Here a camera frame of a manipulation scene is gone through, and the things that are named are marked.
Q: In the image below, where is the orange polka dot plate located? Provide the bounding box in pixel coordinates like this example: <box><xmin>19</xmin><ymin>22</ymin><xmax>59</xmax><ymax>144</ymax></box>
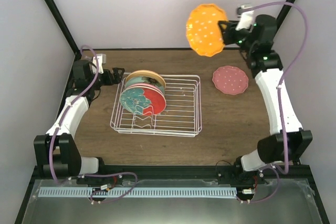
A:
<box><xmin>186</xmin><ymin>4</ymin><xmax>228</xmax><ymax>57</ymax></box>

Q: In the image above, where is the plain pink plate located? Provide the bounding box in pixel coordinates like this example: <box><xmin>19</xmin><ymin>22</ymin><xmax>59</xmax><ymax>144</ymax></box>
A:
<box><xmin>126</xmin><ymin>83</ymin><xmax>165</xmax><ymax>95</ymax></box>

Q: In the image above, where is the tan beige plate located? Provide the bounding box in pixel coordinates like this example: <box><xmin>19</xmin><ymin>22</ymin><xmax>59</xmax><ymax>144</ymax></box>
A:
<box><xmin>126</xmin><ymin>70</ymin><xmax>166</xmax><ymax>88</ymax></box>

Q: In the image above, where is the mint green flower plate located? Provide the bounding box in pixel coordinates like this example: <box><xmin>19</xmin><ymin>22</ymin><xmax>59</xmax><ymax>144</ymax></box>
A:
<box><xmin>125</xmin><ymin>76</ymin><xmax>165</xmax><ymax>90</ymax></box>

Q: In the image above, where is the red and teal plate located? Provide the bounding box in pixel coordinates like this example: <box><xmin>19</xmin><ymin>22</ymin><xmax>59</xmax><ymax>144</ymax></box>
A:
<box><xmin>119</xmin><ymin>87</ymin><xmax>166</xmax><ymax>115</ymax></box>

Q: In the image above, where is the pink polka dot plate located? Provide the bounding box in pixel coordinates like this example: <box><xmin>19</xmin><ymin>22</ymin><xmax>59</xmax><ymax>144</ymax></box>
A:
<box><xmin>212</xmin><ymin>66</ymin><xmax>249</xmax><ymax>95</ymax></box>

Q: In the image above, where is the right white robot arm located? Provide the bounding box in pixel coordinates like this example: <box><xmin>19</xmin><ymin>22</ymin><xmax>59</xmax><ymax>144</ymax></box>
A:
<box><xmin>217</xmin><ymin>14</ymin><xmax>313</xmax><ymax>184</ymax></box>

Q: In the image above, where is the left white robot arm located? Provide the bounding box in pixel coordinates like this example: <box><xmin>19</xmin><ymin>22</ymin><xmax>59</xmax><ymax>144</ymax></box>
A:
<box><xmin>34</xmin><ymin>60</ymin><xmax>124</xmax><ymax>184</ymax></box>

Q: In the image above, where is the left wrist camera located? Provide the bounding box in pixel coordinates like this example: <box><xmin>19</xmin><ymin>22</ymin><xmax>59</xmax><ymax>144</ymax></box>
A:
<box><xmin>97</xmin><ymin>54</ymin><xmax>107</xmax><ymax>65</ymax></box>

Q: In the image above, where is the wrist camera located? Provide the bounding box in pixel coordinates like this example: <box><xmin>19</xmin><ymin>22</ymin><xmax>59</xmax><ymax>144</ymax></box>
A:
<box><xmin>236</xmin><ymin>4</ymin><xmax>253</xmax><ymax>16</ymax></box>
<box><xmin>97</xmin><ymin>54</ymin><xmax>107</xmax><ymax>65</ymax></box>

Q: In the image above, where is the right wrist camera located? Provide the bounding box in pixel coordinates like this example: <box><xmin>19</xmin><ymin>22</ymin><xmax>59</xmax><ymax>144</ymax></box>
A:
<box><xmin>236</xmin><ymin>4</ymin><xmax>253</xmax><ymax>16</ymax></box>

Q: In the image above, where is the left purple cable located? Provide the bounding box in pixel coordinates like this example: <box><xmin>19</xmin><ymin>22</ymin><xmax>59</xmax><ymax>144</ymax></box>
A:
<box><xmin>48</xmin><ymin>45</ymin><xmax>100</xmax><ymax>185</ymax></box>

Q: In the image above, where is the purple cable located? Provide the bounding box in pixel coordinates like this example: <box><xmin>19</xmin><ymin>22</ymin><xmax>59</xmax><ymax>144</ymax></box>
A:
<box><xmin>246</xmin><ymin>1</ymin><xmax>308</xmax><ymax>175</ymax></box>
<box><xmin>48</xmin><ymin>45</ymin><xmax>100</xmax><ymax>185</ymax></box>

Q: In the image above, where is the white wire dish rack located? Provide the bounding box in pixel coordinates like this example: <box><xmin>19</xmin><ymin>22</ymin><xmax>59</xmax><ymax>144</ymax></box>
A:
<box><xmin>110</xmin><ymin>72</ymin><xmax>202</xmax><ymax>137</ymax></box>

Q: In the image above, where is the black enclosure frame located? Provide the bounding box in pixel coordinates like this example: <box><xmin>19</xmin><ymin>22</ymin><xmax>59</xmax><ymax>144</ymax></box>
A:
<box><xmin>15</xmin><ymin>0</ymin><xmax>330</xmax><ymax>224</ymax></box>

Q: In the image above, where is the light blue slotted cable duct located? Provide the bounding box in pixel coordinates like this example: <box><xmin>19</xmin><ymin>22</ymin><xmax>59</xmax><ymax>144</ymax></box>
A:
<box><xmin>38</xmin><ymin>187</ymin><xmax>237</xmax><ymax>198</ymax></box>

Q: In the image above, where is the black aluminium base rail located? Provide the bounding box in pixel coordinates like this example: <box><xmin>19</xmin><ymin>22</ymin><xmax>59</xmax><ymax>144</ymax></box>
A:
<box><xmin>99</xmin><ymin>165</ymin><xmax>310</xmax><ymax>184</ymax></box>

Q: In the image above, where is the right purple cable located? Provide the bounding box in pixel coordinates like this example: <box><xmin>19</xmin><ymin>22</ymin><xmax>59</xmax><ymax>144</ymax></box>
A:
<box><xmin>246</xmin><ymin>1</ymin><xmax>308</xmax><ymax>175</ymax></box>

